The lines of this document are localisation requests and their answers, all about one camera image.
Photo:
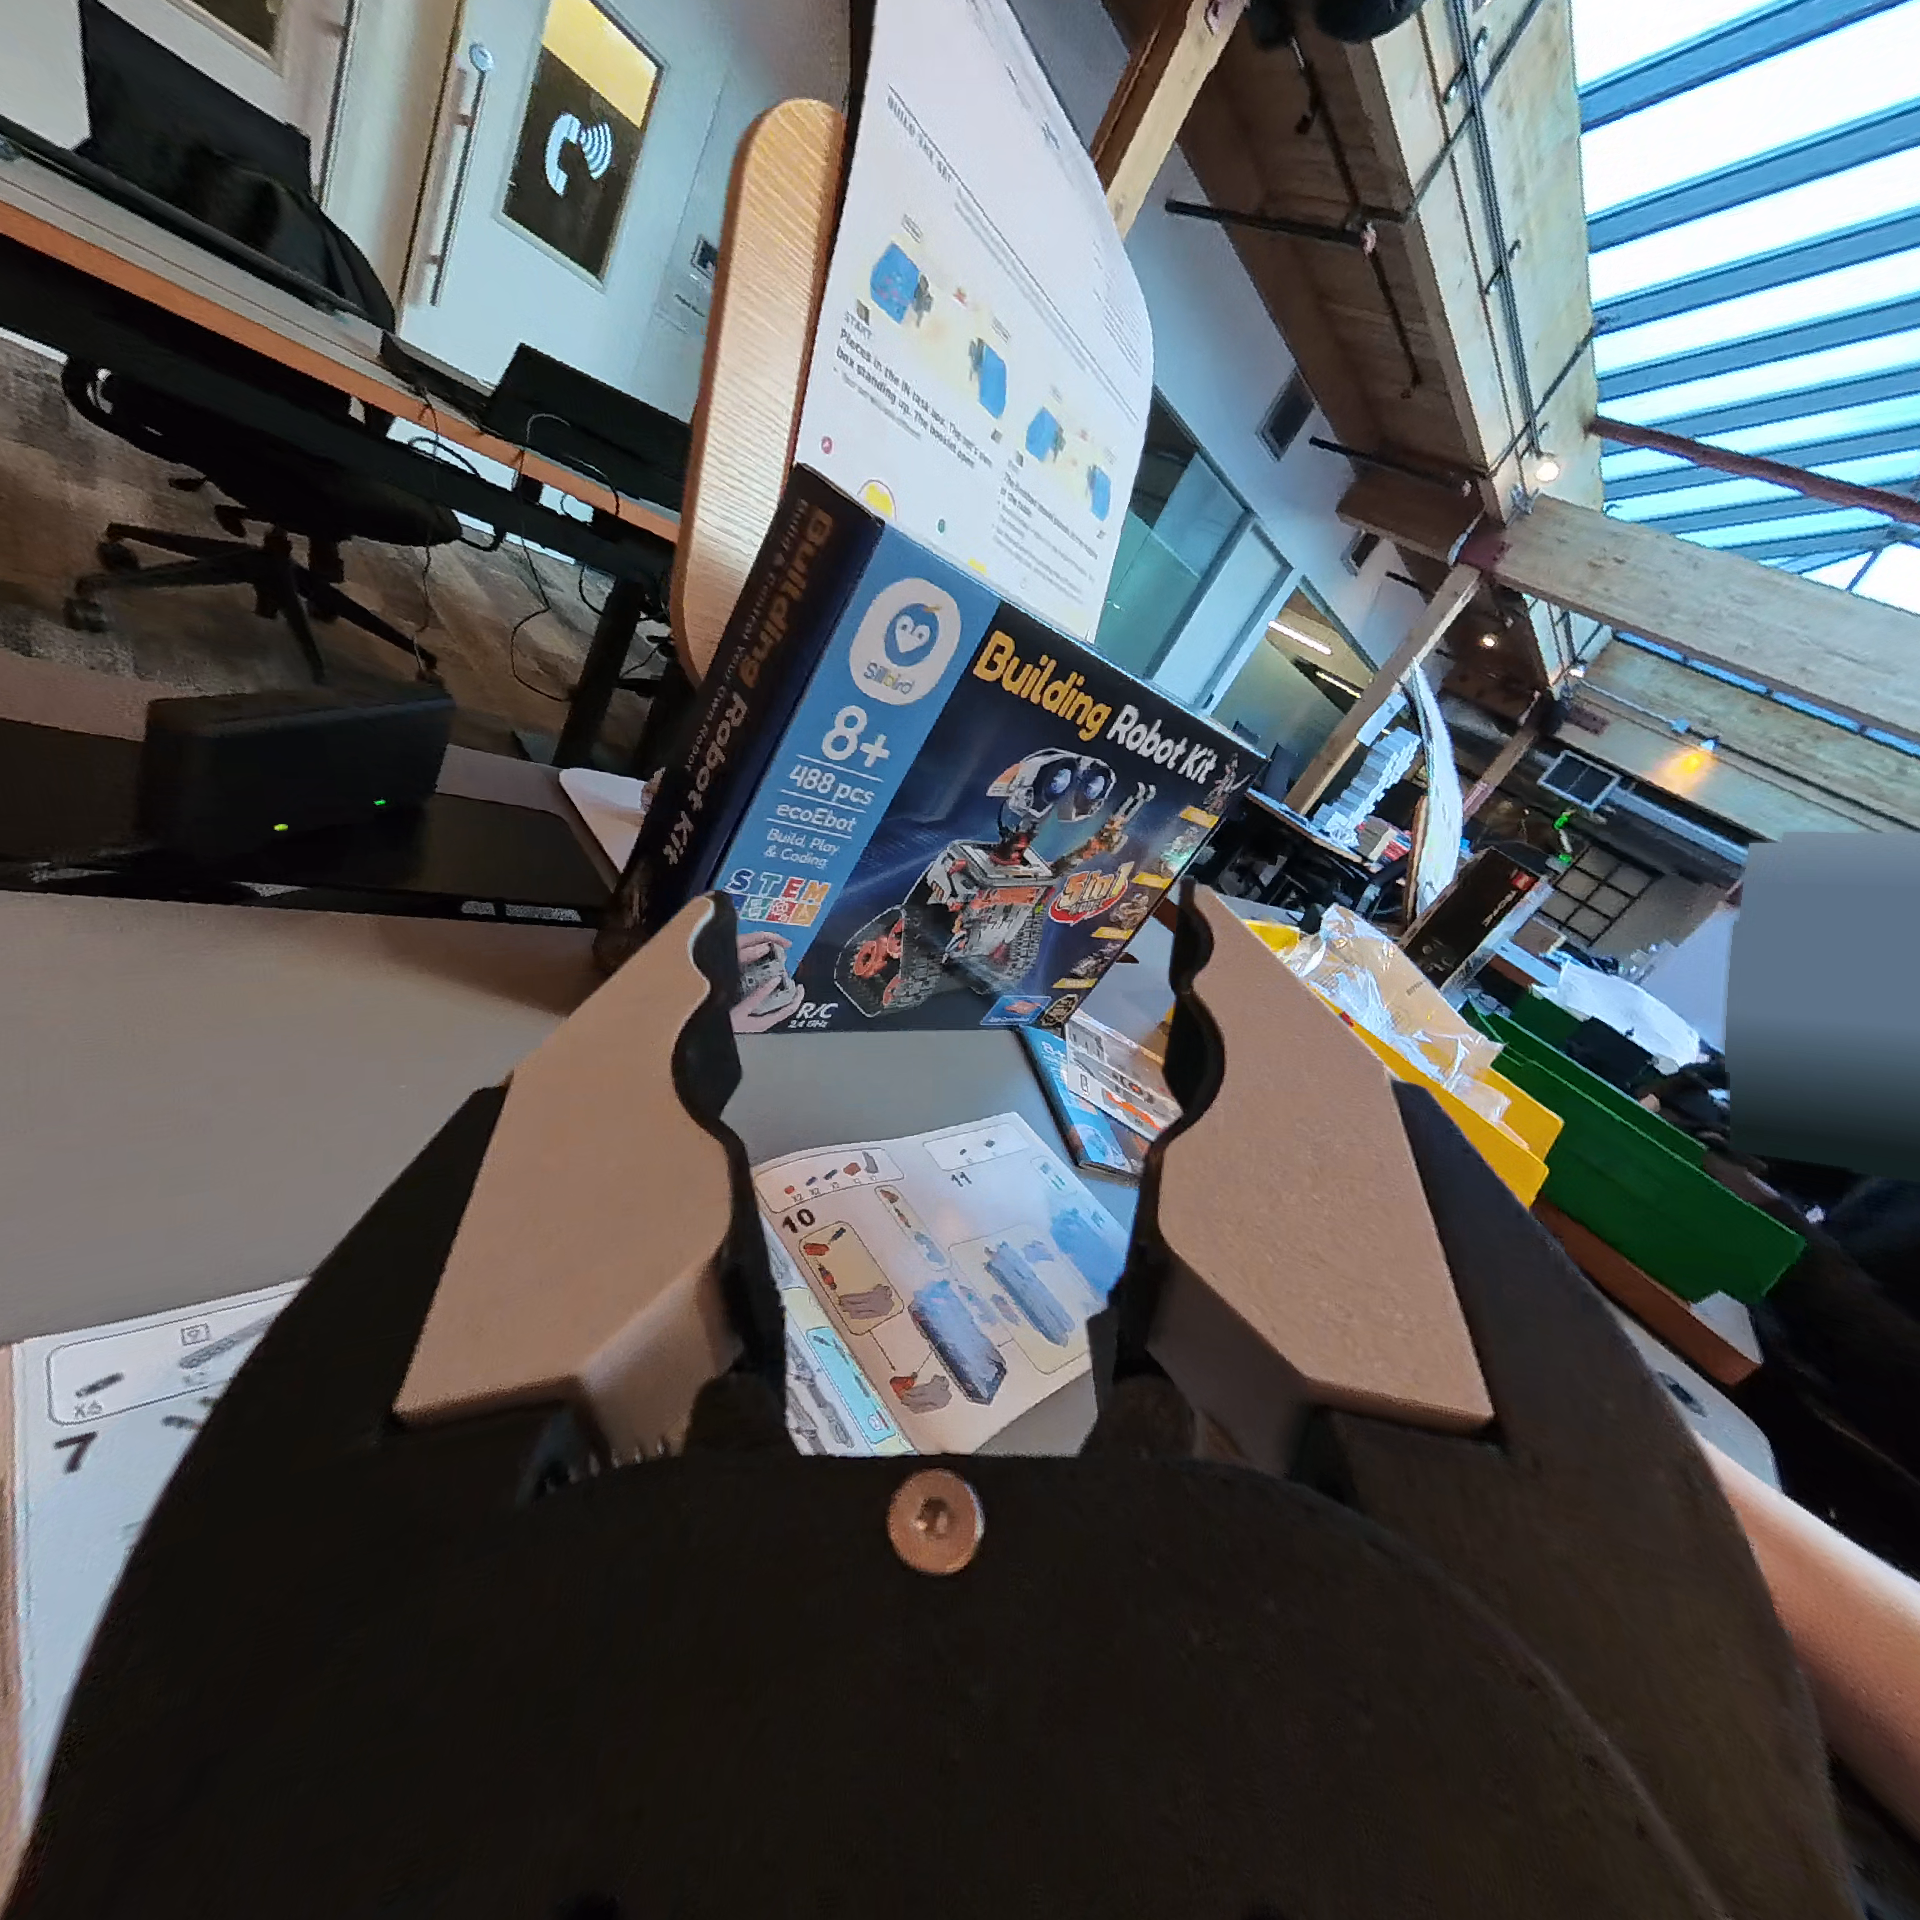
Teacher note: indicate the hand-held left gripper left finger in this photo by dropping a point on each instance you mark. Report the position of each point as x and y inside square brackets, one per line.
[585, 1202]

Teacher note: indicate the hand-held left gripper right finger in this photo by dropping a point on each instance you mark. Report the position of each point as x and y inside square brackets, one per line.
[1318, 1202]

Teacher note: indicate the person's right forearm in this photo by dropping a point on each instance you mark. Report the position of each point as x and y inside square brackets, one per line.
[1847, 1619]

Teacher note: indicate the grey desk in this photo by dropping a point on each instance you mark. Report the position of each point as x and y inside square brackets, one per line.
[271, 1082]

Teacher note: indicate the yellow plastic bin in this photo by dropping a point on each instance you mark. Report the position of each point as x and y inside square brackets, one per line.
[1502, 1127]

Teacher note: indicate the clear plastic bags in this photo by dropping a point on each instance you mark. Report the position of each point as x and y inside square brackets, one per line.
[1394, 991]

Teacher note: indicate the blue cover booklet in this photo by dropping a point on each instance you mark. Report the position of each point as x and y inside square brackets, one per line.
[1086, 1127]

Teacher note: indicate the green plastic bins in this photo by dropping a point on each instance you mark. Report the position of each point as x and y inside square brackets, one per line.
[1654, 1202]

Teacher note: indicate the open instruction booklet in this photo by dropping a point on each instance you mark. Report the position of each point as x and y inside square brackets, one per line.
[960, 1202]

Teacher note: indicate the wooden tray board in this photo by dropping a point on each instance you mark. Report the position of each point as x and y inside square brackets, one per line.
[1681, 1322]

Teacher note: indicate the thin curved board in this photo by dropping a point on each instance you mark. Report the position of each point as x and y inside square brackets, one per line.
[1439, 780]

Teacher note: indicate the blue robot kit box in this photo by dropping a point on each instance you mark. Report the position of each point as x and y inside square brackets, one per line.
[960, 839]

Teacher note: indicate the black router box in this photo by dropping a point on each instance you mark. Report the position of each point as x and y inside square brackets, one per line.
[302, 764]

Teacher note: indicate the black office chair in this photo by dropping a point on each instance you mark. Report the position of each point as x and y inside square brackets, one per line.
[302, 494]

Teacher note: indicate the black laptop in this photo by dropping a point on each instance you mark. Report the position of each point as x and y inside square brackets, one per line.
[601, 420]

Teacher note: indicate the white door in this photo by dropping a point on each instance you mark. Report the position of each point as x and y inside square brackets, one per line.
[465, 324]

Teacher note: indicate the long wooden table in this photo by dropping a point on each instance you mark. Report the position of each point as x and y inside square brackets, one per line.
[180, 309]

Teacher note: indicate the white printed sheet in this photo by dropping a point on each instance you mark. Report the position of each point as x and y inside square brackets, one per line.
[974, 226]

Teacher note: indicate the black bag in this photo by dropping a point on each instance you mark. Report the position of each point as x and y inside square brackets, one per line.
[225, 196]

